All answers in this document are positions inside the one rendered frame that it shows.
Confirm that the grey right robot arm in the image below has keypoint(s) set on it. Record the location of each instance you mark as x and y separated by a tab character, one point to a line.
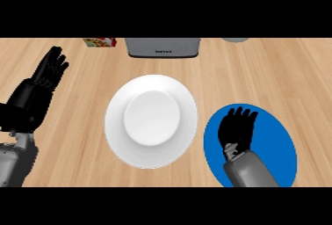
251	171

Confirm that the grey round object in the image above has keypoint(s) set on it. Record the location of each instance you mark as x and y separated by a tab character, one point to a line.
235	39

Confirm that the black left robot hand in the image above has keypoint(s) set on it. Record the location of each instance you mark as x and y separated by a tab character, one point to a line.
30	96

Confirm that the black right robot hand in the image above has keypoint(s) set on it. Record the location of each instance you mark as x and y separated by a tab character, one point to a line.
235	132

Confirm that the blue plate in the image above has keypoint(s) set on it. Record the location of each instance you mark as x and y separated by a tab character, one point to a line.
277	140

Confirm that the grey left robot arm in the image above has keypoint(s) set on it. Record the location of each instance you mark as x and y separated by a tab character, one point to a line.
9	164

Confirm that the white plate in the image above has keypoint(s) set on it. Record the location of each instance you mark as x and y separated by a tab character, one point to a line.
151	121

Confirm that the colourful printed box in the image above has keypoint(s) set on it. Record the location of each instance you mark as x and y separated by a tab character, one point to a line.
101	42

